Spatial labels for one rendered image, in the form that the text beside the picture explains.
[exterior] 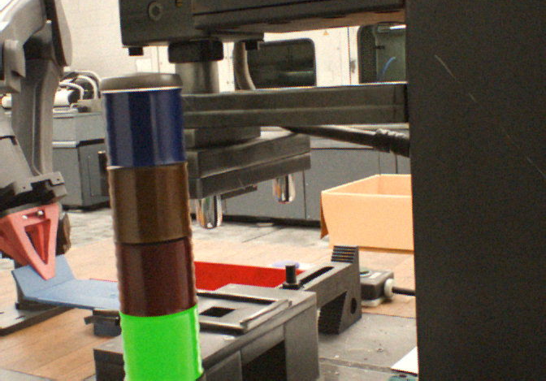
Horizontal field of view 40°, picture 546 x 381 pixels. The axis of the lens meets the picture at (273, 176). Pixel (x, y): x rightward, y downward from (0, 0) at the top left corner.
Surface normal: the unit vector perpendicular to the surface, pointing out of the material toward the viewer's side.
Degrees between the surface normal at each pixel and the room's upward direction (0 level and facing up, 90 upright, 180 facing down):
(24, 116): 65
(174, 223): 76
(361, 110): 90
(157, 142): 104
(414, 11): 90
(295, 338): 90
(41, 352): 0
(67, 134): 90
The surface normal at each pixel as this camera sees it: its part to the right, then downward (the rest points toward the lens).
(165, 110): 0.62, -0.18
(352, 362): -0.06, -0.99
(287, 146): 0.86, 0.01
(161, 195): 0.44, 0.33
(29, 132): 0.02, -0.31
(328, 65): -0.56, 0.14
